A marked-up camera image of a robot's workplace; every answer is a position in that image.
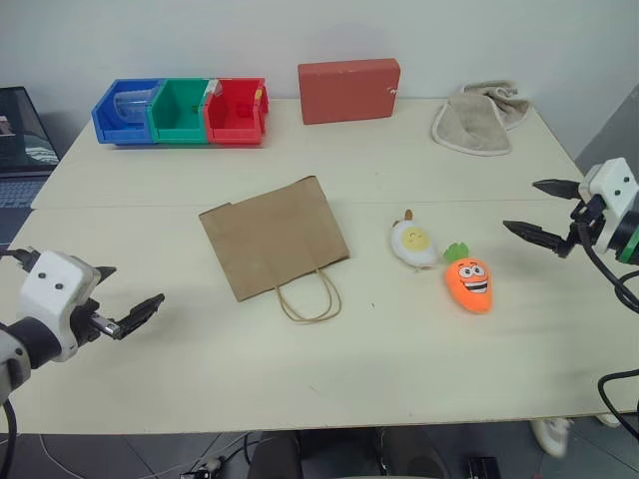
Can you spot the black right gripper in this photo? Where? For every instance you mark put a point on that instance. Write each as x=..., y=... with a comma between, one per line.
x=591, y=214

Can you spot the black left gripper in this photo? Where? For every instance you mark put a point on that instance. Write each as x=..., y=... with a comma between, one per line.
x=85, y=319

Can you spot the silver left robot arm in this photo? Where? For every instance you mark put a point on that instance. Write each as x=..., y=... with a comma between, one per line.
x=35, y=341

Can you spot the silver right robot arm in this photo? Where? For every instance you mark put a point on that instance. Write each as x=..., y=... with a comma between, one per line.
x=630, y=234

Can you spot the brown paper bag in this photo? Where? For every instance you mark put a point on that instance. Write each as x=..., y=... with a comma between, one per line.
x=272, y=239

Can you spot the orange carrot plush toy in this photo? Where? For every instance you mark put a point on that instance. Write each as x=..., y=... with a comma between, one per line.
x=469, y=287

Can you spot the beige crumpled towel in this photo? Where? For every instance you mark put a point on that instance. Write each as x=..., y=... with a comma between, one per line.
x=469, y=122

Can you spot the egg plush toy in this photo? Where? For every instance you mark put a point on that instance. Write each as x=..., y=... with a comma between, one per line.
x=413, y=242

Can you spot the blue plastic storage bin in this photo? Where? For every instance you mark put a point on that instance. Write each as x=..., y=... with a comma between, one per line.
x=122, y=134

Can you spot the green plastic storage bin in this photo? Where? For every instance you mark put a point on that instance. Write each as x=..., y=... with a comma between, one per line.
x=177, y=132

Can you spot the clear plastic cup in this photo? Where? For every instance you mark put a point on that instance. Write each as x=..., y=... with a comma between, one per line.
x=132, y=106

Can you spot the dark open laptop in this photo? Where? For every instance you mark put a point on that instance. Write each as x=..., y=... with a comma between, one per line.
x=22, y=135

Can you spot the red plastic storage bin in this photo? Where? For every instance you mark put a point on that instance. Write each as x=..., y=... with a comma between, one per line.
x=232, y=134

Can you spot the white shoe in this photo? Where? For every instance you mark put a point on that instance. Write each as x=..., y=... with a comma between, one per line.
x=551, y=436

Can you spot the red rectangular box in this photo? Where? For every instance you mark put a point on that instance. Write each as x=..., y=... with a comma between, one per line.
x=347, y=92

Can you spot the small yellow tag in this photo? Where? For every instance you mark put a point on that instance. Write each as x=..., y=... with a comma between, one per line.
x=258, y=94

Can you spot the small black floor box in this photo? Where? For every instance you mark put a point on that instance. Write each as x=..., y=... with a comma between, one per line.
x=483, y=468

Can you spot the dark rounded base shape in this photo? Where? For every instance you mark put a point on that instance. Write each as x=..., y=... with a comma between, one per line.
x=339, y=454

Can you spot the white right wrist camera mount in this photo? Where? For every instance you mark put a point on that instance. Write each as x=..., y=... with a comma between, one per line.
x=613, y=180

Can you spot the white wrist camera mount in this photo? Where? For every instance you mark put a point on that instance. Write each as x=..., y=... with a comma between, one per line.
x=613, y=180
x=50, y=287

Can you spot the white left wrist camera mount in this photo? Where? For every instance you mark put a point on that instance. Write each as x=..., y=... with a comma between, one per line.
x=50, y=287

